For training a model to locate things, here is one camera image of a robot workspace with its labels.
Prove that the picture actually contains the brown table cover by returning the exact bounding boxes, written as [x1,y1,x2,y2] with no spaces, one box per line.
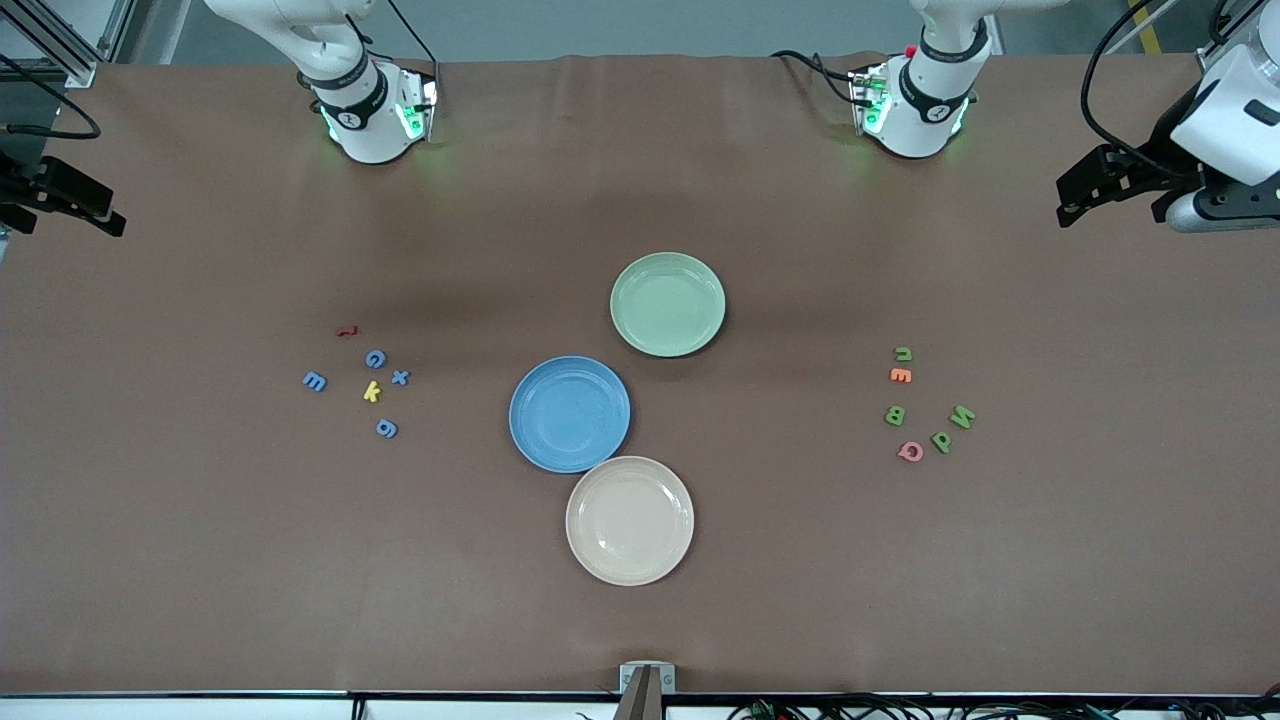
[0,52,1280,696]

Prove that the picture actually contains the light green plate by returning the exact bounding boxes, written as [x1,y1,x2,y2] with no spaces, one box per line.
[610,252,727,358]

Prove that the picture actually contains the blue plate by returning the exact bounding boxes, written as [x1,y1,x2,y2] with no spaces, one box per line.
[509,356,632,474]

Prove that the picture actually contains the beige plate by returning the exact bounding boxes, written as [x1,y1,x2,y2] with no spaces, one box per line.
[565,456,695,587]

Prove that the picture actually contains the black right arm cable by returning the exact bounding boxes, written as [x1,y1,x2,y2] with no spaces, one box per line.
[0,55,103,141]

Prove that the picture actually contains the aluminium frame profile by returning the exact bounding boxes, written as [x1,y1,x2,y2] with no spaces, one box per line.
[0,0,136,89]

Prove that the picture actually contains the black left base cable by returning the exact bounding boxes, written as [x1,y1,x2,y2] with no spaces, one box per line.
[770,48,863,106]

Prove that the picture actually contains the black base cable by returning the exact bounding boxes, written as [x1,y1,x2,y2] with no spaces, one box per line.
[770,48,863,106]
[385,0,438,66]

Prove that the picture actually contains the black right base cable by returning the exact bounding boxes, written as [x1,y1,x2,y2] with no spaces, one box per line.
[385,0,438,66]

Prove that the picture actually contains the white table edge rail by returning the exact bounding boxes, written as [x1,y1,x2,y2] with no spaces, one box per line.
[0,693,1280,720]

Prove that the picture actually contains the tangled cable bundle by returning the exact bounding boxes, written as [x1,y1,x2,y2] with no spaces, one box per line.
[728,690,1280,720]

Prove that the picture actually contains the grey metal camera bracket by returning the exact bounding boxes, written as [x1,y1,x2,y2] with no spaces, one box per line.
[615,662,677,720]

